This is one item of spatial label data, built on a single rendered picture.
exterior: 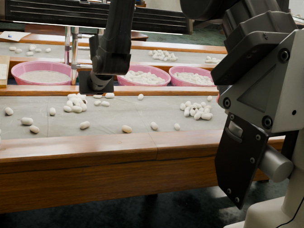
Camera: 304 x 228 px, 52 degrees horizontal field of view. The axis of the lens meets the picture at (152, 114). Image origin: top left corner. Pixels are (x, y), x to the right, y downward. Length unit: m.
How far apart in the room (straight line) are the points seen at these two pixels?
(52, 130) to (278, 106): 0.79
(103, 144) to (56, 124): 0.21
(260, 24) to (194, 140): 0.69
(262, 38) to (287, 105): 0.08
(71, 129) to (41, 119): 0.11
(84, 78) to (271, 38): 0.67
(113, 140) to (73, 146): 0.12
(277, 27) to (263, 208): 0.36
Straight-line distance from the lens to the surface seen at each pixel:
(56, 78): 1.43
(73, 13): 1.03
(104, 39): 0.77
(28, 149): 0.89
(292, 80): 0.36
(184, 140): 1.01
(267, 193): 2.26
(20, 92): 1.23
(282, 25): 0.39
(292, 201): 0.61
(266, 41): 0.35
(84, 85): 0.93
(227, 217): 1.95
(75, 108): 1.12
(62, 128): 1.03
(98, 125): 1.06
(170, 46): 2.08
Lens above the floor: 1.27
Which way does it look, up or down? 27 degrees down
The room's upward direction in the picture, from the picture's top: 10 degrees clockwise
